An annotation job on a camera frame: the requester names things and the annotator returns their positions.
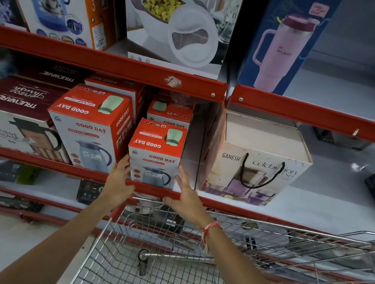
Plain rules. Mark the red metal shelving rack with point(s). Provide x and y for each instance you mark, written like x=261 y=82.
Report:
x=115 y=63

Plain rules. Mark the red thread wristband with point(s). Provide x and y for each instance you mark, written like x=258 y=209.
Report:
x=210 y=229

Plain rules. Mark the person's right forearm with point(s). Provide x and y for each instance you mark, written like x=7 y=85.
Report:
x=243 y=282

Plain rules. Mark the person's left thumb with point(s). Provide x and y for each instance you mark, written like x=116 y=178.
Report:
x=130 y=189

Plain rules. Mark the large red jug box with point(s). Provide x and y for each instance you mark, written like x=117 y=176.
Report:
x=118 y=85
x=87 y=128

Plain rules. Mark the dark low box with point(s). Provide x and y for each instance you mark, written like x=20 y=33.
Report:
x=7 y=198

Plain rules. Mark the black labelled item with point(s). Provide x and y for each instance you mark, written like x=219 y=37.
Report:
x=172 y=219

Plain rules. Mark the person's right thumb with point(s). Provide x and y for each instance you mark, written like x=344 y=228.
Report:
x=171 y=201

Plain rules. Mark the blue box, pink tumbler picture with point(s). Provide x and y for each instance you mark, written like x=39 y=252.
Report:
x=282 y=45

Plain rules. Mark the person's left hand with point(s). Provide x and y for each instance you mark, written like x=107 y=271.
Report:
x=117 y=185

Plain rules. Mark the person's right hand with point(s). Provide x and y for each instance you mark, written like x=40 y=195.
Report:
x=190 y=203

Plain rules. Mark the white casserole box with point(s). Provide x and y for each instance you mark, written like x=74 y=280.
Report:
x=177 y=22

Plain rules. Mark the black appliance box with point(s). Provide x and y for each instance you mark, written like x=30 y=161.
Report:
x=89 y=191

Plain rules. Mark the small red jug box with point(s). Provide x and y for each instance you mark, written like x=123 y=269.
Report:
x=156 y=149
x=170 y=113

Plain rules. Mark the person's left forearm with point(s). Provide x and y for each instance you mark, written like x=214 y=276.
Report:
x=63 y=244

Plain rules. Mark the maroon and white jug box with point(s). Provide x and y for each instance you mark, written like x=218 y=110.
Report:
x=13 y=110

